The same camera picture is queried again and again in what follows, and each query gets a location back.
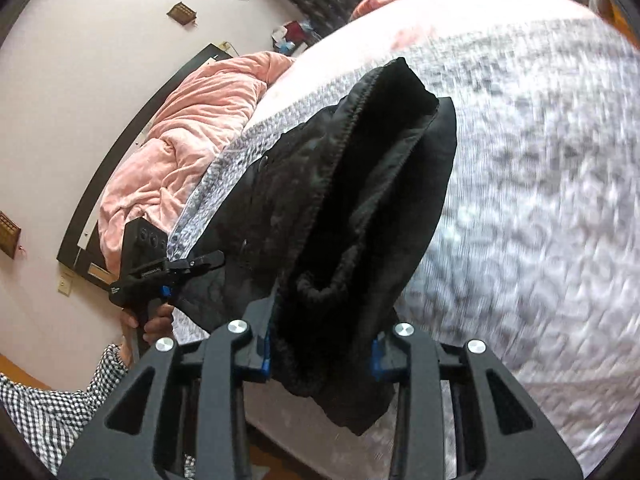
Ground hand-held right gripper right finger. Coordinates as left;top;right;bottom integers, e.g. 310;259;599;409
370;322;583;480

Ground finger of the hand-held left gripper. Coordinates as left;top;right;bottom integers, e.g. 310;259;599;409
167;251;226;276

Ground dark wooden headboard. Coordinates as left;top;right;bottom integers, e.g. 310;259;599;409
56;42;233;291

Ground pink plush comforter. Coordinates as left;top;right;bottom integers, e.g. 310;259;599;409
97;51;297;266

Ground grey quilted bedspread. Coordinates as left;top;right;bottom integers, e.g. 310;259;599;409
167;17;640;480

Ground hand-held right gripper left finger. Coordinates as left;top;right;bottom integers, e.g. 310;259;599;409
59;290;281;480

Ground black pants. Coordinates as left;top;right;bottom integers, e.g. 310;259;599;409
170;57;458;437

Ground pink pillow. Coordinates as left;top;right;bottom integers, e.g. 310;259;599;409
350;0;418;21

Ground person's checkered sleeve forearm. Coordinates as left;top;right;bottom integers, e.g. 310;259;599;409
0;342;126;476

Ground small wooden wall ornament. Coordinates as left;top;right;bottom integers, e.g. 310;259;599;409
166;4;197;26
0;211;22;259

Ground person's left hand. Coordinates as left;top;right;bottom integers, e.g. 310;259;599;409
119;304;175;361

